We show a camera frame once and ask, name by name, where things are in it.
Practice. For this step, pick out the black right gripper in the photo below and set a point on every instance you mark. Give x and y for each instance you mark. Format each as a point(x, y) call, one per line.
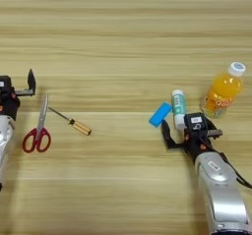
point(197, 145)

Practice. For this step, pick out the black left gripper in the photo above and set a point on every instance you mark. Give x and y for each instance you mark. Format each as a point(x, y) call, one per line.
point(8, 106)

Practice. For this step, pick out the white teal glue stick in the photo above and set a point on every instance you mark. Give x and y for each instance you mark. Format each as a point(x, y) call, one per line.
point(178, 106)

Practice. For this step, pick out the blue eraser block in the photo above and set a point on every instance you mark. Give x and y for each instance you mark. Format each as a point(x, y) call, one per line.
point(160, 115)

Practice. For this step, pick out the orange juice bottle white cap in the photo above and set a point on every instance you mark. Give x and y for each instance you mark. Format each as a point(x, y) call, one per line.
point(223, 91)

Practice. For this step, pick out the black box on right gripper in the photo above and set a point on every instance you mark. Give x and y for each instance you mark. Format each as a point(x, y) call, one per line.
point(195, 123)

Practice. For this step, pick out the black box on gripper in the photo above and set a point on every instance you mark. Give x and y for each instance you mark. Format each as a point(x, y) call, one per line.
point(195, 123)
point(4, 85)

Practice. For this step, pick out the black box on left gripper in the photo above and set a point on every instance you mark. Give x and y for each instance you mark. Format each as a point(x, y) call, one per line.
point(4, 85)

